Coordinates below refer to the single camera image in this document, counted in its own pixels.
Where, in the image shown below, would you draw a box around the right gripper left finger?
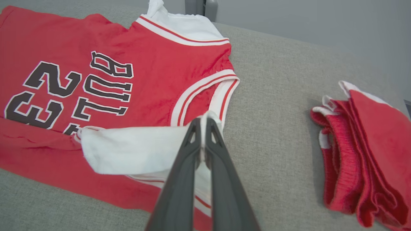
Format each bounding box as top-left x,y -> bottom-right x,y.
145,118 -> 203,231

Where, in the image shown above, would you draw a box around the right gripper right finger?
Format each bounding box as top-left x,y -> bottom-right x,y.
202,117 -> 261,231

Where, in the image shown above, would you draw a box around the red basketball jersey white trim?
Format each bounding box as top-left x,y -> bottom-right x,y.
0,0 -> 241,231

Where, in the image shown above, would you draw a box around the red shorts with white stripes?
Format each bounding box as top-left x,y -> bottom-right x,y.
310,80 -> 411,231

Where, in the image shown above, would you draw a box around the grey fabric sofa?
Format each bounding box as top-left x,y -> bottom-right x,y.
0,0 -> 411,231

